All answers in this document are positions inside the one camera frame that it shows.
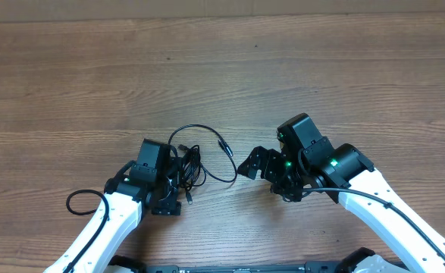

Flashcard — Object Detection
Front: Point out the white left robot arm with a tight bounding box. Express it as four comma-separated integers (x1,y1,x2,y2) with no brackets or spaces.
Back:
46,139,181,273

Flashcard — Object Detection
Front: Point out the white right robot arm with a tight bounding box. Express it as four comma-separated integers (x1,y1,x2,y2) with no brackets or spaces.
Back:
237,113,445,272

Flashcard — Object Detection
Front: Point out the black USB cable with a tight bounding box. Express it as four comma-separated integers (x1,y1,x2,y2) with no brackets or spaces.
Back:
176,143,208,206

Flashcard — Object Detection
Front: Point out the black thin cable with barrel plug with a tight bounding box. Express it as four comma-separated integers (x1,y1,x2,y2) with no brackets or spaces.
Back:
168,124,239,184

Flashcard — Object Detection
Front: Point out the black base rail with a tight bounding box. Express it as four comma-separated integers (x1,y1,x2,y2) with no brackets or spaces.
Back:
105,247,409,273

